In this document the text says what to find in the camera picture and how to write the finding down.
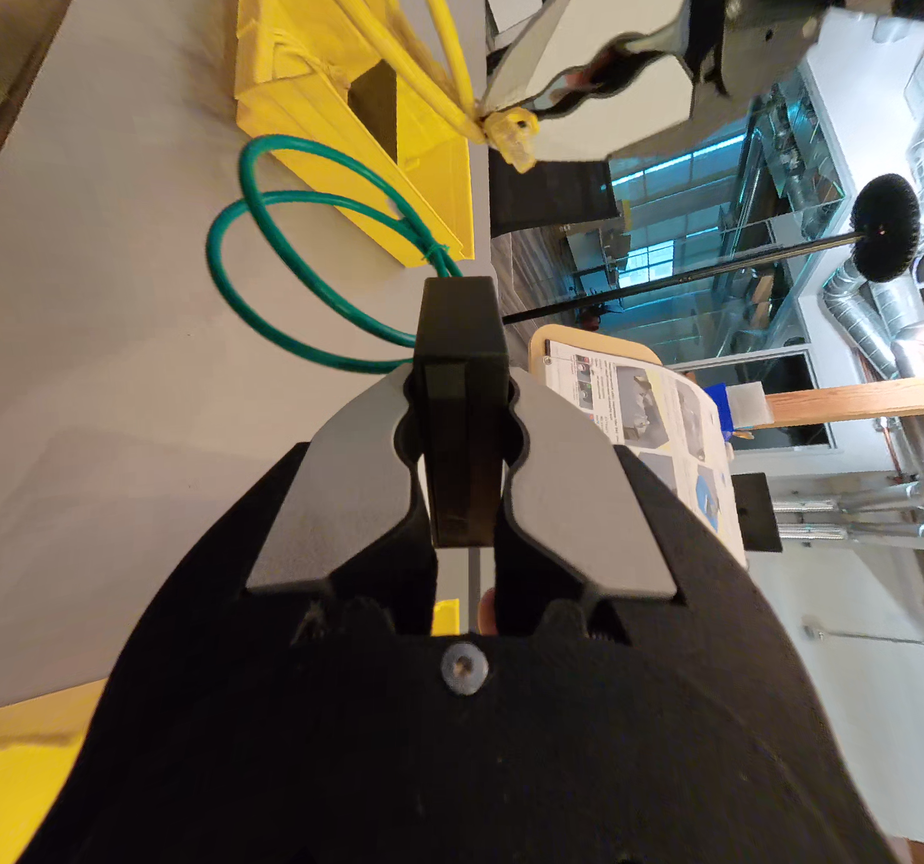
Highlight green ethernet cable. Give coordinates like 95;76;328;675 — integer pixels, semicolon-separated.
205;133;464;374

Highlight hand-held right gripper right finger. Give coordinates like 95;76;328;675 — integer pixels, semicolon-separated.
494;369;681;635

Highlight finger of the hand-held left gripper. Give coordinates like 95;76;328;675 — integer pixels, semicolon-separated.
533;54;695;164
480;0;703;116

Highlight black port box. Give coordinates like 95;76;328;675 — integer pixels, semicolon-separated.
413;275;511;548

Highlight metal wall rod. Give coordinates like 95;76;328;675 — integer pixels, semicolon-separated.
803;617;924;646

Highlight blue box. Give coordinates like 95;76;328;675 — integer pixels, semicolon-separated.
703;382;735;440

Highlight silver air duct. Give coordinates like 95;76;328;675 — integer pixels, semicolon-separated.
821;256;924;383

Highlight printed instruction sheet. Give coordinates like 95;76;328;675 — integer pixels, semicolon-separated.
543;340;745;563

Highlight yellow plastic bin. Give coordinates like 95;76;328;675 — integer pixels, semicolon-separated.
0;598;461;864
234;0;476;270

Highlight black mesh chair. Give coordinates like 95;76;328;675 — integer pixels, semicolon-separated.
488;148;622;237

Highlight metal pipes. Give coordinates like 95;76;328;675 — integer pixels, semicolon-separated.
771;473;924;542

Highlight yellow ethernet cable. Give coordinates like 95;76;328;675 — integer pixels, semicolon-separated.
289;0;541;174

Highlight black square block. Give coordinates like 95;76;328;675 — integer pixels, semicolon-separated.
732;473;785;554

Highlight wooden beam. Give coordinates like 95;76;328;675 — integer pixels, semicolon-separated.
764;379;924;427

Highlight black fuzzy ball on pole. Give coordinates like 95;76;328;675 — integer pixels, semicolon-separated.
501;174;923;325

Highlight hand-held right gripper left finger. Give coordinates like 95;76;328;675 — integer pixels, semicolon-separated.
246;363;439;635

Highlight pale grey block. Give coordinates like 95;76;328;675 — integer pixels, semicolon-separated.
725;382;774;433

